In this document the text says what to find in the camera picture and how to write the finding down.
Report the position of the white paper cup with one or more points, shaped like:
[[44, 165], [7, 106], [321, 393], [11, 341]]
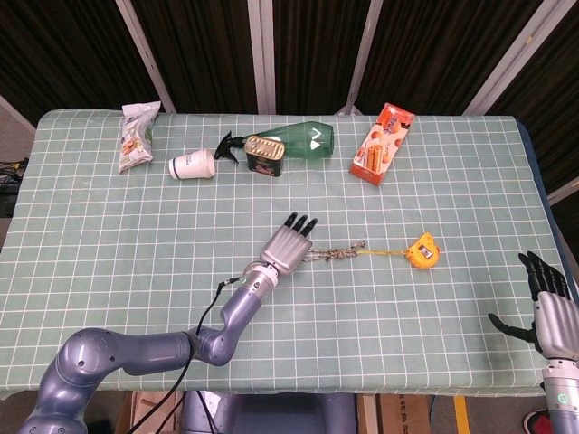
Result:
[[192, 165]]

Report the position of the light wooden board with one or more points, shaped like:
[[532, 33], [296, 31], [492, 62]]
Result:
[[151, 412]]

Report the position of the brown cardboard box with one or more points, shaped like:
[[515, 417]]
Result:
[[400, 413]]

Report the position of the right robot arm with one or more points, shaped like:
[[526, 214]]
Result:
[[561, 398]]

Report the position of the white snack bag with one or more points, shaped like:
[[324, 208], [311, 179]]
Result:
[[136, 135]]

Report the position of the yellow tape measure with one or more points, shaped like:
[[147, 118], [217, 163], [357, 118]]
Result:
[[425, 256]]

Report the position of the green luncheon meat tin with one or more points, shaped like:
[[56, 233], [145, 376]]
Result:
[[266, 156]]

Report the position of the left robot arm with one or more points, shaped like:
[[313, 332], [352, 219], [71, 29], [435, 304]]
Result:
[[149, 339]]

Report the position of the green spray bottle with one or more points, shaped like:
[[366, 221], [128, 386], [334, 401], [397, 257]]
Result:
[[289, 140]]

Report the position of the orange biscuit box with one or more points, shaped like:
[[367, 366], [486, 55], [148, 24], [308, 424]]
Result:
[[382, 144]]

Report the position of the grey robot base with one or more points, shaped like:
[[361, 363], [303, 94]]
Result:
[[269, 413]]

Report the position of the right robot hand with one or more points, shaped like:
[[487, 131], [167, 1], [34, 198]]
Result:
[[552, 321]]

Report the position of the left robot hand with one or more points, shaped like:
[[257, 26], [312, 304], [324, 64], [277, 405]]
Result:
[[286, 250]]

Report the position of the green checked tablecloth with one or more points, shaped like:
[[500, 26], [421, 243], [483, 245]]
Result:
[[362, 316]]

